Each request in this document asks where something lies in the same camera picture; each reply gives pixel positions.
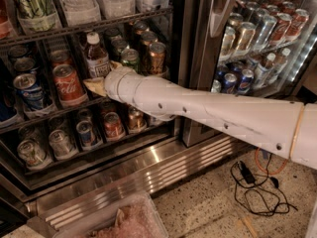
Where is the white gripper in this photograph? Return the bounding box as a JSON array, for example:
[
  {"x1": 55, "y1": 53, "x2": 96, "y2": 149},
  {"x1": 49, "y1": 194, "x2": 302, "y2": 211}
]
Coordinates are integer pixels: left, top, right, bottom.
[{"x1": 83, "y1": 60, "x2": 143, "y2": 104}]

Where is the black power adapter with cable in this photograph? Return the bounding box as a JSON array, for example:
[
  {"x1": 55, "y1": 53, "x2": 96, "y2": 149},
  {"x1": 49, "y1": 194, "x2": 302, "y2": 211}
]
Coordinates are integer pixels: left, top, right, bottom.
[{"x1": 230, "y1": 157, "x2": 298, "y2": 217}]

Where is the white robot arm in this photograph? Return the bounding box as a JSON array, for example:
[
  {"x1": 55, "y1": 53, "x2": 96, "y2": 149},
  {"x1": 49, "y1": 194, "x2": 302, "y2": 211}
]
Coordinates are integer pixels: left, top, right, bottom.
[{"x1": 84, "y1": 66, "x2": 317, "y2": 170}]

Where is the green patterned can lower left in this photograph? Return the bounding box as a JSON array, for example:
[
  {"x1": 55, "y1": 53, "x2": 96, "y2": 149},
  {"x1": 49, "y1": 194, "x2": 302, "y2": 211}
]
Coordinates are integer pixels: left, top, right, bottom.
[{"x1": 17, "y1": 139, "x2": 48, "y2": 170}]

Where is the red cola can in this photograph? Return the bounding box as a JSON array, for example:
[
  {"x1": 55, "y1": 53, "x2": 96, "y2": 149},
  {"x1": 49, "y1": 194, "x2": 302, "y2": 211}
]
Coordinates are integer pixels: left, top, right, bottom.
[
  {"x1": 53, "y1": 64, "x2": 84, "y2": 101},
  {"x1": 50, "y1": 50, "x2": 73, "y2": 67}
]

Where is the silver can lower shelf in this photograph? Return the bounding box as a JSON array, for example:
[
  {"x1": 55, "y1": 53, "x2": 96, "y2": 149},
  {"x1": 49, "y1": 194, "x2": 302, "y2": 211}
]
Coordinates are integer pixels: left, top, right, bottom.
[{"x1": 49, "y1": 130, "x2": 77, "y2": 160}]

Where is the tea bottle white cap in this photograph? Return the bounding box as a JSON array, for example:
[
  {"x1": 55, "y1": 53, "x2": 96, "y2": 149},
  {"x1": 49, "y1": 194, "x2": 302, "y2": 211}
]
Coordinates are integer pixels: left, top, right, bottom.
[{"x1": 85, "y1": 32, "x2": 111, "y2": 78}]

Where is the clear bin with pink wrap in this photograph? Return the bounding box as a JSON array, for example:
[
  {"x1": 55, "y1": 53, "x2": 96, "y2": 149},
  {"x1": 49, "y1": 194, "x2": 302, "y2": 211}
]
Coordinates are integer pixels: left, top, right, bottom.
[{"x1": 53, "y1": 191, "x2": 169, "y2": 238}]

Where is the gold can lower shelf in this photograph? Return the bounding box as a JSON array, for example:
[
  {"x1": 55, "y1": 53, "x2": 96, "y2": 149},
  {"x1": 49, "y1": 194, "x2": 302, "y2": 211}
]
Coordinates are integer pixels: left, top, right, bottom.
[{"x1": 128, "y1": 106, "x2": 146, "y2": 130}]

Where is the blue pepsi can middle shelf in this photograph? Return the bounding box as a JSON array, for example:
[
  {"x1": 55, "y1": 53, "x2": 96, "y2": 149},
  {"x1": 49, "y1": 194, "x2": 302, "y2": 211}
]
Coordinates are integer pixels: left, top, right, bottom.
[{"x1": 13, "y1": 73, "x2": 51, "y2": 111}]

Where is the red cola can behind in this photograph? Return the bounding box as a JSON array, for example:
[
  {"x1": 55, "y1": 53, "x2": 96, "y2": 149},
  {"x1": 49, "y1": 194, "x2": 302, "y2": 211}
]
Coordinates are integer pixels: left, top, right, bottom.
[{"x1": 50, "y1": 50, "x2": 73, "y2": 67}]

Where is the red can lower shelf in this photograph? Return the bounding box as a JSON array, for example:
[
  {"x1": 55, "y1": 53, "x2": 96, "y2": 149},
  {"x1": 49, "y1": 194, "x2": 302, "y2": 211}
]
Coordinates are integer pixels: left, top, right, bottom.
[{"x1": 104, "y1": 112, "x2": 125, "y2": 140}]

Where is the gold can front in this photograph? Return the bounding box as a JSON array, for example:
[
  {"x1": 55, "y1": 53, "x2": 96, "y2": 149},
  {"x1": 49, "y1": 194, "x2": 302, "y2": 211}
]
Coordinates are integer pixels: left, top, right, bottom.
[{"x1": 148, "y1": 42, "x2": 166, "y2": 74}]

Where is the green can front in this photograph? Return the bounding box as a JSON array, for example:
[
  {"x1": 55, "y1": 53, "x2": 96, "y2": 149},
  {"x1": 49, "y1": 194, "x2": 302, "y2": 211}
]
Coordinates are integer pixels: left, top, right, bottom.
[{"x1": 121, "y1": 49, "x2": 140, "y2": 72}]

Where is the green striped cans top shelf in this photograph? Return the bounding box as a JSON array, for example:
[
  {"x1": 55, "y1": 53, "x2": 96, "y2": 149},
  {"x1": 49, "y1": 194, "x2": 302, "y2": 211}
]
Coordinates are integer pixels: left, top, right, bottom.
[{"x1": 14, "y1": 0, "x2": 55, "y2": 19}]

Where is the blue can lower shelf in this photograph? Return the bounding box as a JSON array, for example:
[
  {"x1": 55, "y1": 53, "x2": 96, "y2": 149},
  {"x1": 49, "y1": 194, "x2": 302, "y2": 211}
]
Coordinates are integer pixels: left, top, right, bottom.
[{"x1": 76, "y1": 120, "x2": 98, "y2": 147}]

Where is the blue pepsi can right fridge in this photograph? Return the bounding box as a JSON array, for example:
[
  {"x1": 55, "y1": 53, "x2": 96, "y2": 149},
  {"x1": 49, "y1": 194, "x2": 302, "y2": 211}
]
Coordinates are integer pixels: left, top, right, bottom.
[
  {"x1": 221, "y1": 73, "x2": 237, "y2": 94},
  {"x1": 237, "y1": 68, "x2": 254, "y2": 94}
]

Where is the glass fridge door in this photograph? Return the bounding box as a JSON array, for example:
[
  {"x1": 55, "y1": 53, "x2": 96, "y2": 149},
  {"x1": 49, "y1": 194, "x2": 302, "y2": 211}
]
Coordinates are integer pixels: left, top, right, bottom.
[{"x1": 182, "y1": 0, "x2": 317, "y2": 148}]

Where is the red cola can front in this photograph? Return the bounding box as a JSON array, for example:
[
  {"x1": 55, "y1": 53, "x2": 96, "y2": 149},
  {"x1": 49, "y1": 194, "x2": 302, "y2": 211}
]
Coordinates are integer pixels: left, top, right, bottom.
[{"x1": 53, "y1": 64, "x2": 84, "y2": 101}]

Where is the orange cable loop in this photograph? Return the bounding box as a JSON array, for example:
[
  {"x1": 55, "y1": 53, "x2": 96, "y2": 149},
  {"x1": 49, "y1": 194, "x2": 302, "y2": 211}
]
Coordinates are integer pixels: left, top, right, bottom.
[{"x1": 254, "y1": 147, "x2": 289, "y2": 177}]

